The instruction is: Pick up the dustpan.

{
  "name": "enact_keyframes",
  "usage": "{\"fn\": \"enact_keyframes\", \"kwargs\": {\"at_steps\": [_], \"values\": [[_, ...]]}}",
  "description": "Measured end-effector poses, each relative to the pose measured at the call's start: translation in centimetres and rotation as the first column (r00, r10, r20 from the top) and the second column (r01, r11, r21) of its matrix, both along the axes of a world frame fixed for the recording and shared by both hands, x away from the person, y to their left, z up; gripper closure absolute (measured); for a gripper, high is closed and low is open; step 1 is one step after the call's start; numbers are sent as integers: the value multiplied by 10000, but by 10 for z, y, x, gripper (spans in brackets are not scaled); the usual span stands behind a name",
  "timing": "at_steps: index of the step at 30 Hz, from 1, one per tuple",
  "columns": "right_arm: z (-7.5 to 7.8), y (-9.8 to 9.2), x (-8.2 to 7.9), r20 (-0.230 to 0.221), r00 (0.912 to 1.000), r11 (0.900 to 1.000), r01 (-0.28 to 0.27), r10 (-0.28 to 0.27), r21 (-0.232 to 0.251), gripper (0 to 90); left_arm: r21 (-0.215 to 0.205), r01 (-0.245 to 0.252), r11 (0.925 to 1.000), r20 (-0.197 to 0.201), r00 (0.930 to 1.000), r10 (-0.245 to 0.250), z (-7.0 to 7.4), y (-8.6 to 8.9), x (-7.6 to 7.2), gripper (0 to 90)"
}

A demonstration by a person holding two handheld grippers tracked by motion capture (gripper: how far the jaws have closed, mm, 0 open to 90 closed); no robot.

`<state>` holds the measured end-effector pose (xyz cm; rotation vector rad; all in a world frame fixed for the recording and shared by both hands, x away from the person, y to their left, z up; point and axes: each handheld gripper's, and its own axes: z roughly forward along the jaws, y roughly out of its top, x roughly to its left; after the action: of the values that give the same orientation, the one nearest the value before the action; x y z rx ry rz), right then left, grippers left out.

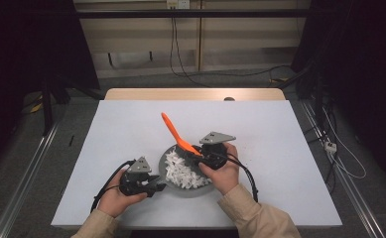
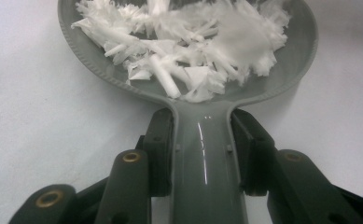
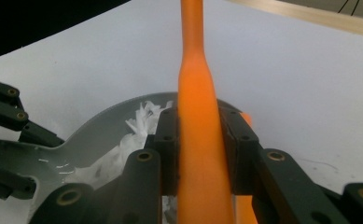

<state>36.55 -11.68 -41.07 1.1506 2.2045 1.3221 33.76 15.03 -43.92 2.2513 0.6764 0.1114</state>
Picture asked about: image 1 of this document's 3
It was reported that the left hand-held gripper black cable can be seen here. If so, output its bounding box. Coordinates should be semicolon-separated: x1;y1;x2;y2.
90;159;137;214

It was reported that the right hand-held gripper black cable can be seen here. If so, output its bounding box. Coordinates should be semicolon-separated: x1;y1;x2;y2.
213;151;259;203

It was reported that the white power strip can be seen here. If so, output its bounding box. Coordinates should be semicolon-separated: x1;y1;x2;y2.
323;140;337;154

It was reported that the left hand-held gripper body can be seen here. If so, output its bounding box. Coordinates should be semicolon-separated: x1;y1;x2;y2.
119;156;155;197

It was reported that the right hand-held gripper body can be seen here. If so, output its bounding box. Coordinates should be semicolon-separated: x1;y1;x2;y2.
198;131;237;171

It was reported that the white table mat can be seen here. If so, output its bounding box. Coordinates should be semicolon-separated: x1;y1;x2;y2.
51;99;343;229

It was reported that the person's left hand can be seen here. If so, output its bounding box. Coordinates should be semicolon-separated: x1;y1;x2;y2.
96;168;149;218

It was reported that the grey dustpan with orange edge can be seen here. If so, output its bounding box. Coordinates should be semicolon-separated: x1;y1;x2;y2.
158;143;216;199

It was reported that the aluminium floor rail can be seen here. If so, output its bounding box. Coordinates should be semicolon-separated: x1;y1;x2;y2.
0;122;61;238
301;100;386;238

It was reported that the wooden table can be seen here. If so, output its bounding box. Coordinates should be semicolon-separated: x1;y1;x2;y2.
104;87;287;102

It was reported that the pile of white paper scraps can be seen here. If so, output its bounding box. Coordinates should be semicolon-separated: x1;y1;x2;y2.
164;149;213;190

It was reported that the person's right hand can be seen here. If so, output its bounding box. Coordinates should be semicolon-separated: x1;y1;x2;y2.
198;142;240;196

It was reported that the orange brush with grey bristles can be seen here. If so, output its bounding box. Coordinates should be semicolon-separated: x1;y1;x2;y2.
161;112;214;167

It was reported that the black metal stand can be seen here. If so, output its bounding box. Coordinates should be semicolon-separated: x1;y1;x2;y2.
41;73;70;137

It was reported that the hand-held gripper black cable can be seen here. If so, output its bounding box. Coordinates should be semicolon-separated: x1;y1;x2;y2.
213;151;259;203
90;159;137;214

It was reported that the white cable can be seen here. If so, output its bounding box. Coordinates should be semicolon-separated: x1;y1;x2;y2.
322;107;367;180

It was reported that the black horizontal bar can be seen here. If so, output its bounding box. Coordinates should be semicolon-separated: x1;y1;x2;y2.
75;9;314;19

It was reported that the black hanging cable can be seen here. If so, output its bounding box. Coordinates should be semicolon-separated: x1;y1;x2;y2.
169;16;211;88

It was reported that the white wall socket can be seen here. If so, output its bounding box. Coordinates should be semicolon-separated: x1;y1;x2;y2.
166;0;191;10

